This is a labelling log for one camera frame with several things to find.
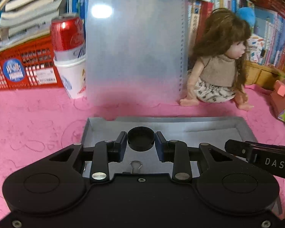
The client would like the large black binder clip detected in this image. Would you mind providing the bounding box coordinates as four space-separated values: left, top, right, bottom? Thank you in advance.
125 161 143 174

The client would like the black round lid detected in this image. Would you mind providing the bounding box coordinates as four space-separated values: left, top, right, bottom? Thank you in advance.
127 126 155 152

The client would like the grey cardboard box tray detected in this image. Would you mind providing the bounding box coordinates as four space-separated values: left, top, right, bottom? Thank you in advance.
81 117 257 178

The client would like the pink cardboard phone stand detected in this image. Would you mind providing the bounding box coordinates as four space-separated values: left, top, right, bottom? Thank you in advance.
270 79 285 122

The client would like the wooden drawer box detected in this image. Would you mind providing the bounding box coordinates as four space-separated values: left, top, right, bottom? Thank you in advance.
245 61 285 91

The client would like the pink bunny print cloth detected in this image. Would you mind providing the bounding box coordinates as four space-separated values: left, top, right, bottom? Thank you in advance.
0 85 285 220

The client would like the white paper cup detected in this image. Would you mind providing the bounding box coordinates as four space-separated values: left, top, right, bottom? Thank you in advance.
54 56 86 99

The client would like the doll with brown hair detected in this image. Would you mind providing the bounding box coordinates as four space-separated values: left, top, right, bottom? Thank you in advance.
179 8 252 111

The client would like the row of shelf books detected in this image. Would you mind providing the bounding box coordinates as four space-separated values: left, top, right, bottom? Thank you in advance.
67 0 285 70

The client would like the red plastic crate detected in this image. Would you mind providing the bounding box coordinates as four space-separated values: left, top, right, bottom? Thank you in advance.
0 35 63 91

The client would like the translucent clipboard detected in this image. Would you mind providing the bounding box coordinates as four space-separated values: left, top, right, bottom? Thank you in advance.
86 0 188 106

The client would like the red soda can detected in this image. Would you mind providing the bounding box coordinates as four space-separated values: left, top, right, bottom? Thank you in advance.
50 13 85 61

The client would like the blue white plush toy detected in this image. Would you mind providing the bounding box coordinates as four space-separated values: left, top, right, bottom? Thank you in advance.
236 7 255 27

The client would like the stack of books on crate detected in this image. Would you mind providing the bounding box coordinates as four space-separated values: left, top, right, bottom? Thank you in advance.
0 0 66 51

